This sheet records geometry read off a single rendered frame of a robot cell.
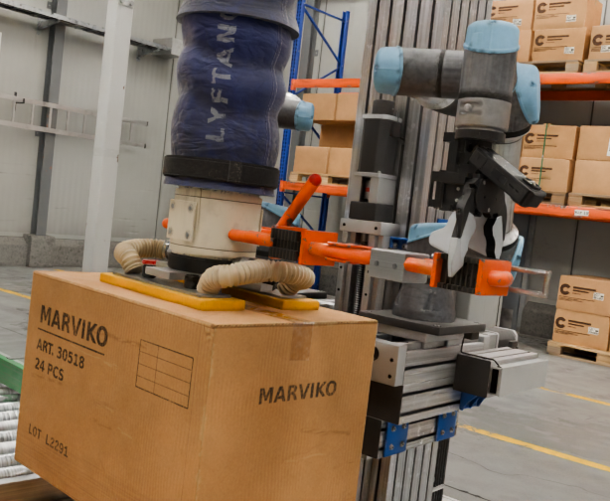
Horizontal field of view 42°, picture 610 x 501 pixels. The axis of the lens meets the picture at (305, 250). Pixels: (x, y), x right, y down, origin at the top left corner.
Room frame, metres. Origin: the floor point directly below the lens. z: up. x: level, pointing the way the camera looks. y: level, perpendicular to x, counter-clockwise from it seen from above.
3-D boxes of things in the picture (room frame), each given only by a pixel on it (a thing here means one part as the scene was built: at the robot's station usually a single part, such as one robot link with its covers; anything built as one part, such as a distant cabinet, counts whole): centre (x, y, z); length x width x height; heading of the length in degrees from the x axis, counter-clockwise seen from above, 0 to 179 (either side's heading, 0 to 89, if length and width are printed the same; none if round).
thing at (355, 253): (1.50, -0.04, 1.20); 0.93 x 0.30 x 0.04; 45
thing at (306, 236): (1.37, 0.00, 1.20); 0.10 x 0.08 x 0.06; 135
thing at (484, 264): (1.12, -0.24, 1.20); 0.08 x 0.07 x 0.05; 45
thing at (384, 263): (1.22, -0.15, 1.19); 0.07 x 0.07 x 0.04; 45
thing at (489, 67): (1.14, -0.23, 1.50); 0.09 x 0.08 x 0.11; 164
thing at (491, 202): (1.15, -0.23, 1.34); 0.09 x 0.08 x 0.12; 45
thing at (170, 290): (1.48, 0.25, 1.10); 0.34 x 0.10 x 0.05; 45
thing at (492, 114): (1.14, -0.23, 1.42); 0.08 x 0.08 x 0.05
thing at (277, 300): (1.62, 0.11, 1.10); 0.34 x 0.10 x 0.05; 45
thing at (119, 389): (1.55, 0.20, 0.87); 0.60 x 0.40 x 0.40; 46
